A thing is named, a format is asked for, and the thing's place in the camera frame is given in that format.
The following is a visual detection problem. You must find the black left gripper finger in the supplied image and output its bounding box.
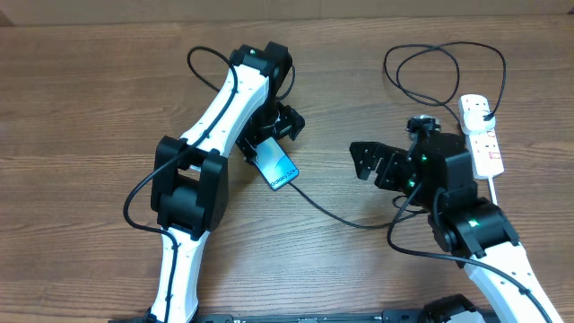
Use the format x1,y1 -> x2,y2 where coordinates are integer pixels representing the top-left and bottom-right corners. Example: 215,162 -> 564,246
288,109 -> 305,140
236,136 -> 258,164

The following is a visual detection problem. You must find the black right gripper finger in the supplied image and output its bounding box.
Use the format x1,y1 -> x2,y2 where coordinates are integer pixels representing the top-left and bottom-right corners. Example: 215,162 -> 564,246
349,142 -> 390,157
353,154 -> 380,180

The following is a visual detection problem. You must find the blue Galaxy smartphone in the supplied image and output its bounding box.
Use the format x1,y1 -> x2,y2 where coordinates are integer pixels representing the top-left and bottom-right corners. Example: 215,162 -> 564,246
254,137 -> 300,191

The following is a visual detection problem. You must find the black USB charging cable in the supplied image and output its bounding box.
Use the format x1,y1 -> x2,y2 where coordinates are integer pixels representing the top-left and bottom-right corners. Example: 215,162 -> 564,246
286,41 -> 508,231

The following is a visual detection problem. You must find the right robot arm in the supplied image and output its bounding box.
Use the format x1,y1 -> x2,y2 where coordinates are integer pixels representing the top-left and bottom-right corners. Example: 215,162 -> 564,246
350,133 -> 561,322

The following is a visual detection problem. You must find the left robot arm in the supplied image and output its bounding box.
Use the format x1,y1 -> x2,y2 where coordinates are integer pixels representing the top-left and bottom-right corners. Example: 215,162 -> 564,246
143,42 -> 305,322

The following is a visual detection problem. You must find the white charger plug adapter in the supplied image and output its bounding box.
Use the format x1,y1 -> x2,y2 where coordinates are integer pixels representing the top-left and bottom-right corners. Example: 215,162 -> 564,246
462,109 -> 496,135

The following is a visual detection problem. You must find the white power strip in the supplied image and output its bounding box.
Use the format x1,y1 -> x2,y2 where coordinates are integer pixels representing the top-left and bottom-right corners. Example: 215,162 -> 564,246
457,93 -> 506,180

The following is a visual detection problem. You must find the white power strip cord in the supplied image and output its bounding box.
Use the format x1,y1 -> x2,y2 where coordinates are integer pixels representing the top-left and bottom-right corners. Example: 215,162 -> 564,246
487,177 -> 500,206

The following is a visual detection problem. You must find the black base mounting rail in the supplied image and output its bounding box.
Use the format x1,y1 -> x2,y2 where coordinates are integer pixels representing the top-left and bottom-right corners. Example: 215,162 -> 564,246
107,293 -> 499,323

